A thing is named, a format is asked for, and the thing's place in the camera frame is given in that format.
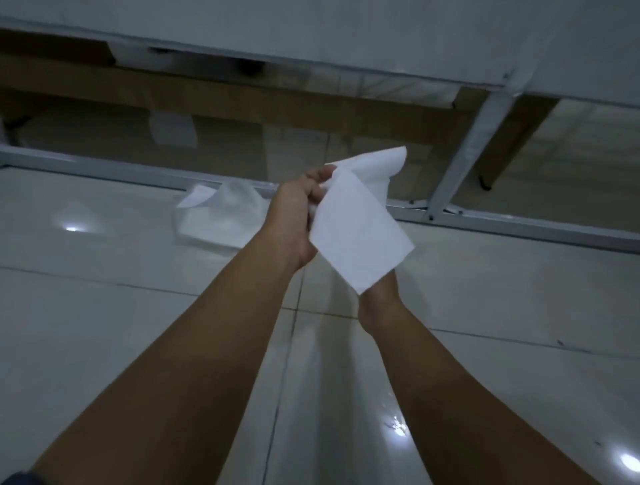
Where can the dark sleeve cuff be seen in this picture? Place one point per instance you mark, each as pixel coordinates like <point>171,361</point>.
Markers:
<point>20,478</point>

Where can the person's left forearm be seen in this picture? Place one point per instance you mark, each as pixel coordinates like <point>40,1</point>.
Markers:
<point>200,359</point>

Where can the person's right forearm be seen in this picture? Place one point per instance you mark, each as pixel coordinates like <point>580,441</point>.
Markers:
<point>450,399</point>

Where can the white paper tissue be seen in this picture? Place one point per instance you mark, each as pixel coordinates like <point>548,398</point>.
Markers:
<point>355,230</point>

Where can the person's right hand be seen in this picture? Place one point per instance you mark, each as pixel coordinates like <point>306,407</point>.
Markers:
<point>385,292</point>

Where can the person's left hand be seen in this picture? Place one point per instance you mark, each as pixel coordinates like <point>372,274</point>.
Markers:
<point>285,220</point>

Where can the brown wooden bench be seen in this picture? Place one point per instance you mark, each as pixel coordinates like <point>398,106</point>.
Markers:
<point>250,102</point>

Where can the white paper sheet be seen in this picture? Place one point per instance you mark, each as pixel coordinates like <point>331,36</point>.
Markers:
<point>174,130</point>

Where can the person's left fingers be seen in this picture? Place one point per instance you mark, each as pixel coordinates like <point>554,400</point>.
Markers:
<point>320,175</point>

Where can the crumpled white cloth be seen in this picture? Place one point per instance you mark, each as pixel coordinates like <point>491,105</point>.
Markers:
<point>225,215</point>

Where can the grey metal table frame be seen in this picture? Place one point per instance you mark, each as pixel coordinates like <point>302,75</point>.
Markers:
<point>475,145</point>

